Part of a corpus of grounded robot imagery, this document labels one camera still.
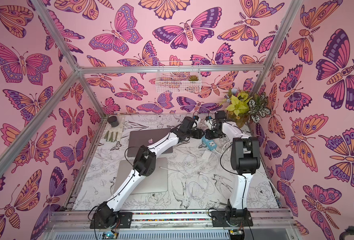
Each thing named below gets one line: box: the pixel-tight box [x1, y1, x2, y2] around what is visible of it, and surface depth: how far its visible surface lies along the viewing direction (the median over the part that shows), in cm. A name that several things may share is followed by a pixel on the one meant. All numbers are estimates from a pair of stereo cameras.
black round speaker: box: [107, 116, 120, 128], surface depth 114 cm
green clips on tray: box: [104, 130, 118, 142], surface depth 108 cm
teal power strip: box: [201, 134, 217, 151], surface depth 102 cm
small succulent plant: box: [188, 75, 199, 81], surface depth 94 cm
